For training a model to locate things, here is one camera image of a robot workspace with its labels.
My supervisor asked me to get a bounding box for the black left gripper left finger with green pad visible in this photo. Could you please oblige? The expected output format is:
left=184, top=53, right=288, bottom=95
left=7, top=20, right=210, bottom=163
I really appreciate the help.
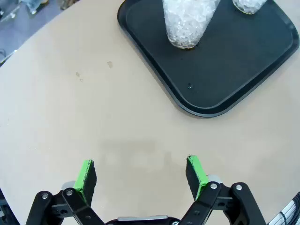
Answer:
left=25, top=159, right=105, bottom=225

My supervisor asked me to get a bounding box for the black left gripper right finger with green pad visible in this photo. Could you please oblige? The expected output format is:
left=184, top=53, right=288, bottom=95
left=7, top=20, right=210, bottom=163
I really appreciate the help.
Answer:
left=179, top=154, right=267, bottom=225

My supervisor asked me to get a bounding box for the clear plastic iced cup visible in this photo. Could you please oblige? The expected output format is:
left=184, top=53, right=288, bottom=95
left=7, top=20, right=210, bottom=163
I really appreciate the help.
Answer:
left=232, top=0, right=268, bottom=15
left=162, top=0, right=221, bottom=50

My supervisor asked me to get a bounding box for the black plastic serving tray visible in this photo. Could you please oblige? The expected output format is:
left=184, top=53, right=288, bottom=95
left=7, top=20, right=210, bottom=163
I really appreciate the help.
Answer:
left=117, top=0, right=300, bottom=119

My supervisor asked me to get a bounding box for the flat clear plastic container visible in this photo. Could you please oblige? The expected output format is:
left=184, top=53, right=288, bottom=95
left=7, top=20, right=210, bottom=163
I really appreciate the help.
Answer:
left=0, top=5, right=21, bottom=23

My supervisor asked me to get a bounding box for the grey cable bundle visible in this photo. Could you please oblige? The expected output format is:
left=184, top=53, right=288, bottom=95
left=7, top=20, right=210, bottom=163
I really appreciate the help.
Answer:
left=267, top=191, right=300, bottom=225

